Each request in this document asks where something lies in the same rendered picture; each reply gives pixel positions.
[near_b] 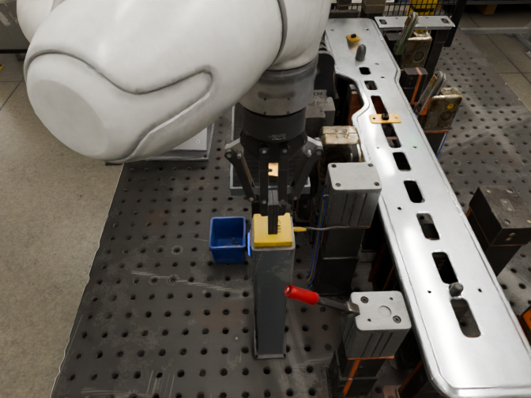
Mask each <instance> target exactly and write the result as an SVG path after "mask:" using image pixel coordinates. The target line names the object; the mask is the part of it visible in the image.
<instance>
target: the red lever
mask: <svg viewBox="0 0 531 398"><path fill-rule="evenodd" d="M284 295H285V297H286V298H289V299H294V300H296V301H300V302H304V303H307V304H310V305H312V306H314V305H315V304H319V305H321V306H326V307H329V308H332V309H335V310H340V311H341V315H342V316H345V317H350V318H354V317H356V316H358V315H360V308H359V305H358V304H356V303H354V302H349V301H347V302H345V303H340V302H335V301H333V300H330V299H327V298H323V297H321V296H319V294H318V293H316V292H313V291H308V290H306V289H303V288H300V287H296V286H293V285H291V284H289V285H288V286H287V287H285V288H284Z"/></svg>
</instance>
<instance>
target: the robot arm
mask: <svg viewBox="0 0 531 398"><path fill-rule="evenodd" d="M14 1H17V19H18V22H19V25H20V27H21V30H22V32H23V33H24V36H25V37H26V39H27V40H28V41H29V42H30V45H29V48H28V51H27V54H26V56H25V61H24V79H25V83H26V86H27V93H28V98H29V100H30V103H31V105H32V107H33V109H34V111H35V114H36V115H37V116H38V117H39V119H40V120H41V122H42V123H43V124H44V125H45V126H46V127H47V128H48V130H49V131H50V132H51V133H52V134H53V135H54V136H55V137H56V138H58V139H59V140H60V141H61V142H62V143H63V144H64V145H66V146H67V147H69V148H71V149H72V150H74V151H75V152H77V153H79V154H82V155H83V156H87V157H89V158H93V159H97V160H103V161H105V162H109V163H129V162H134V161H139V160H144V159H148V158H150V157H153V156H157V155H159V154H161V153H163V152H166V151H169V150H171V149H173V148H175V147H177V146H178V145H180V144H182V143H183V142H185V141H188V140H189V139H191V138H192V137H194V136H195V135H197V134H198V133H200V132H201V131H202V130H203V129H205V128H206V127H207V126H209V125H211V124H212V123H213V122H215V121H216V120H217V119H218V118H219V117H220V116H221V115H223V114H224V113H225V112H227V111H228V110H229V109H230V108H231V107H233V106H234V105H235V104H236V103H238V102H240V103H241V104H242V109H243V129H242V131H241V133H240V138H238V139H237V140H235V141H232V140H227V141H225V143H224V157H225V158H226V159H227V160H228V161H229V162H230V163H231V164H232V165H233V166H234V168H235V172H236V174H237V176H238V178H239V181H240V183H241V186H242V188H243V191H244V193H245V195H246V197H247V200H248V201H250V202H253V201H259V203H260V215H261V216H267V224H268V235H277V231H278V216H284V214H285V212H286V206H287V201H288V200H290V199H292V200H294V201H296V200H298V199H299V197H300V194H301V193H302V191H303V188H304V186H305V184H306V181H307V179H308V177H309V174H310V173H311V169H312V167H313V166H314V163H315V162H316V161H317V160H318V159H319V158H320V157H321V156H322V155H323V153H324V152H323V147H322V140H321V139H320V138H319V137H316V138H314V139H312V138H311V137H308V136H307V131H306V129H305V120H306V110H307V105H308V104H309V103H310V102H311V101H312V99H313V92H314V80H315V77H316V69H317V64H318V49H319V44H320V41H321V38H322V35H323V33H324V31H325V29H326V26H327V22H328V18H329V14H330V7H331V2H332V0H0V3H8V2H14ZM302 147H303V154H302V156H301V158H300V161H299V164H298V166H297V168H296V172H295V174H294V176H293V178H292V181H291V184H290V186H289V187H288V164H289V160H290V159H291V158H292V157H293V156H294V155H295V154H296V153H297V152H298V151H299V150H300V149H301V148H302ZM243 148H245V149H246V150H247V151H248V152H249V153H250V154H251V155H252V156H253V157H254V158H255V159H256V160H257V161H259V188H255V185H254V181H253V179H252V177H251V174H250V171H249V168H248V166H247V162H246V160H245V158H244V156H243ZM273 162H275V163H278V170H277V190H269V163H273Z"/></svg>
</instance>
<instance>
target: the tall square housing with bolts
mask: <svg viewBox="0 0 531 398"><path fill-rule="evenodd" d="M322 188H323V190H322V199H321V205H320V210H319V216H318V226H317V228H327V227H334V226H342V227H345V229H331V230H328V231H316V236H315V241H314V251H313V256H312V261H311V270H310V271H307V273H308V275H307V276H306V278H307V284H308V285H307V287H308V288H310V291H313V292H316V293H318V294H319V296H321V297H323V298H326V297H329V299H331V300H332V298H337V299H340V300H344V299H343V298H348V299H349V298H350V295H351V294H352V293H353V292H352V287H351V284H352V279H353V277H354V274H355V270H356V266H357V264H358V261H359V255H358V253H359V250H360V245H361V242H362V240H363V235H364V232H365V229H366V228H371V222H372V220H373V217H374V214H375V210H376V207H377V204H378V199H379V197H380V194H381V192H382V183H381V180H380V177H379V175H378V171H377V168H376V166H375V164H374V163H372V162H360V163H329V164H328V167H327V173H326V182H325V184H324V185H323V187H322ZM308 277H309V278H308ZM309 280H310V281H309ZM334 296H337V297H334ZM341 296H343V297H341Z"/></svg>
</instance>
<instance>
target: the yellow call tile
mask: <svg viewBox="0 0 531 398"><path fill-rule="evenodd" d="M291 245H292V229H291V220H290V214H289V213H285V214H284V216H278V231H277V235H268V224H267V216H261V215H260V214H254V246H255V247H256V246H291Z"/></svg>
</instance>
